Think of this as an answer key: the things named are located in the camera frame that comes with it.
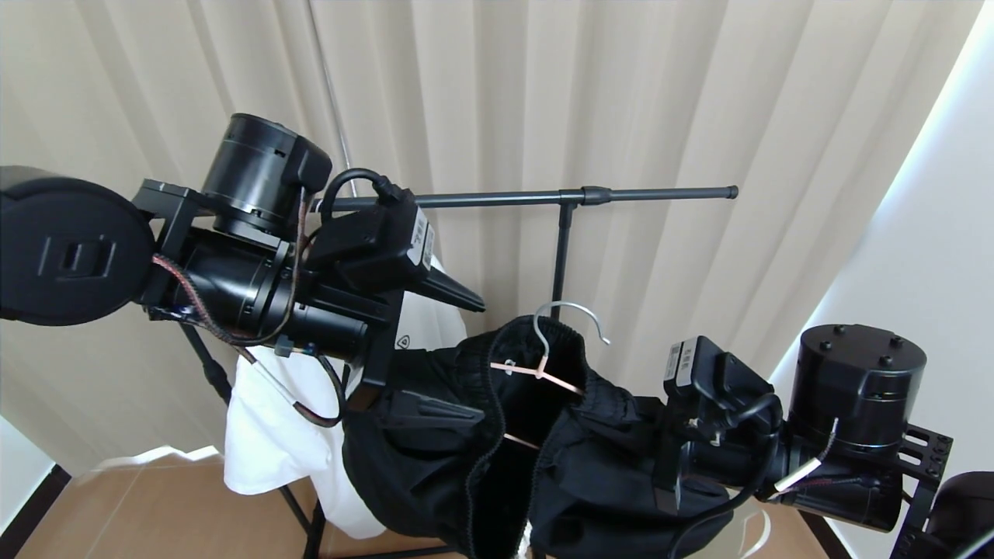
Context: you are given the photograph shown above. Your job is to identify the black shorts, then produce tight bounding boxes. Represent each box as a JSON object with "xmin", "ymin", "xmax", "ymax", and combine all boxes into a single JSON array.
[{"xmin": 342, "ymin": 314, "xmax": 735, "ymax": 559}]

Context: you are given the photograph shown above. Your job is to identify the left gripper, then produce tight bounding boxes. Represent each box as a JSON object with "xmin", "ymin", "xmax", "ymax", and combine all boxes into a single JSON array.
[{"xmin": 167, "ymin": 229, "xmax": 487, "ymax": 429}]

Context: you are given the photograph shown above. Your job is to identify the white laundry basket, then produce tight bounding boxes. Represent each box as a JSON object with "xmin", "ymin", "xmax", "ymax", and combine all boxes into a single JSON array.
[{"xmin": 738, "ymin": 509, "xmax": 773, "ymax": 559}]

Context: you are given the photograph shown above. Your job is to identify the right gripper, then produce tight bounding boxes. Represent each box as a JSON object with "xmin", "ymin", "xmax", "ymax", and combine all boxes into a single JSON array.
[{"xmin": 652, "ymin": 423, "xmax": 777, "ymax": 515}]

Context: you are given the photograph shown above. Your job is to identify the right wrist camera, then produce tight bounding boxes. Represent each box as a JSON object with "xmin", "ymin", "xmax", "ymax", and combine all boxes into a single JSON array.
[{"xmin": 662, "ymin": 335, "xmax": 784, "ymax": 445}]

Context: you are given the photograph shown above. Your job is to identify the beige curtain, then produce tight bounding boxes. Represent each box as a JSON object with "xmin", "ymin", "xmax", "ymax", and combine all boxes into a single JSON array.
[{"xmin": 0, "ymin": 0, "xmax": 987, "ymax": 474}]

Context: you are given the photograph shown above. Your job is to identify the black clothes rack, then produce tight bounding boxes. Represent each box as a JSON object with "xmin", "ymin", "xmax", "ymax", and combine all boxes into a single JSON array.
[{"xmin": 175, "ymin": 185, "xmax": 740, "ymax": 559}]

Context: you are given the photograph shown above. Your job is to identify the white printed t-shirt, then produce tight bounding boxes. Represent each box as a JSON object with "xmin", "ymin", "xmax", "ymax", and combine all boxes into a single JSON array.
[{"xmin": 224, "ymin": 252, "xmax": 471, "ymax": 540}]

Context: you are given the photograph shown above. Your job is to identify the pink clothes hanger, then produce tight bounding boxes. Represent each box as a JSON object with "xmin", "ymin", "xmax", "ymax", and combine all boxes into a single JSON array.
[{"xmin": 489, "ymin": 301, "xmax": 612, "ymax": 451}]

